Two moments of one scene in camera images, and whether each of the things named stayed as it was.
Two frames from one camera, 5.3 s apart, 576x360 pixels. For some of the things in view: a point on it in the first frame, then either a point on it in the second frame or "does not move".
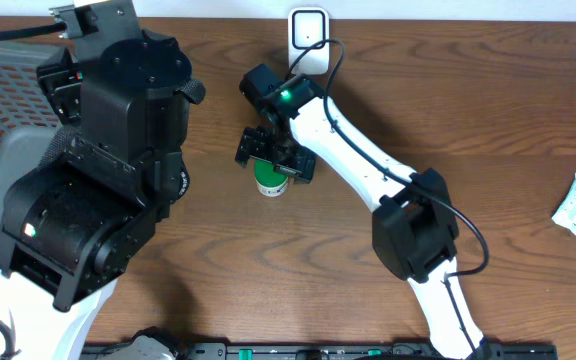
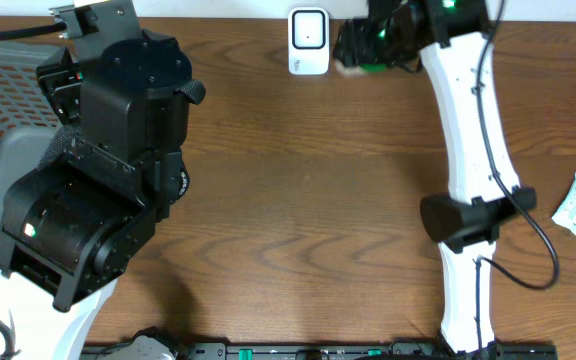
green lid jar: (268, 182) to (357, 67)
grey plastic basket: (11, 116) does not move
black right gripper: (253, 144) to (356, 38)
